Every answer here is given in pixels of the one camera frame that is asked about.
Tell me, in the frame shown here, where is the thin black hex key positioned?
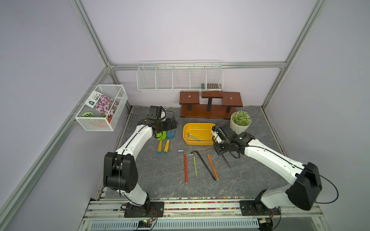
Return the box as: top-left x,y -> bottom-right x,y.
221,155 -> 231,168

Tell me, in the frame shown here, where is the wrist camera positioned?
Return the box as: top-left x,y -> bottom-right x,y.
212,125 -> 227,143
147,105 -> 166,120

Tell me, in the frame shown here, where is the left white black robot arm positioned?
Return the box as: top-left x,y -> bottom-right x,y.
103,118 -> 178,218

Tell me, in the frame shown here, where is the green garden trowel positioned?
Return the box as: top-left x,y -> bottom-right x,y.
157,131 -> 167,154

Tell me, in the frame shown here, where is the long white wire shelf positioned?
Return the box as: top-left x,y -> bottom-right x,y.
136,60 -> 224,91

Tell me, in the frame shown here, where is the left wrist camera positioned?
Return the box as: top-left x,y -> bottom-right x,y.
147,105 -> 166,120

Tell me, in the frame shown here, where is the yellow hex key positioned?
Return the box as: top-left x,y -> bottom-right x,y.
187,133 -> 212,139

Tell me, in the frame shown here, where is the flower seed packet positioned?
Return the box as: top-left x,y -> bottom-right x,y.
84,90 -> 119,117

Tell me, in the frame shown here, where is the brown wooden stepped stand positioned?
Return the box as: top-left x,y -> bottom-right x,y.
179,91 -> 243,119

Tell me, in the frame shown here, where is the large black hex key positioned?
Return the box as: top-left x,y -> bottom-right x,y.
191,151 -> 216,181

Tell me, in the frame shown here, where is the yellow plastic storage box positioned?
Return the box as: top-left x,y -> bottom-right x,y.
183,122 -> 215,146

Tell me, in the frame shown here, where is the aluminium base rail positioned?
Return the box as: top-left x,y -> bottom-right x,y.
78,197 -> 330,231

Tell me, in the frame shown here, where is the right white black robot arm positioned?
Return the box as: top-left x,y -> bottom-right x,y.
212,128 -> 324,214

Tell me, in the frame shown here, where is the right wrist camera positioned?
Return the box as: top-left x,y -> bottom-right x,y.
212,125 -> 227,143

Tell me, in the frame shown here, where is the white wire side basket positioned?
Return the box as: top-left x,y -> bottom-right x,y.
75,84 -> 128,131

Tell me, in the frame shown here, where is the orange hex key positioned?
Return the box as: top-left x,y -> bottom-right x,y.
207,149 -> 219,182

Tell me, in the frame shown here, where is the red hex key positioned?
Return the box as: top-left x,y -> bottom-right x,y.
177,150 -> 188,185

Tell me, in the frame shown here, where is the white pot green plant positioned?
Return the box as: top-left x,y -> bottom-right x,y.
230,111 -> 251,134

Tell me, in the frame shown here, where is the blue garden hand rake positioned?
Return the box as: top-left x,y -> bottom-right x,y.
164,129 -> 176,154

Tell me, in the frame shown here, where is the green hex key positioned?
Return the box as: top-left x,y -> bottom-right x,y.
189,154 -> 198,178

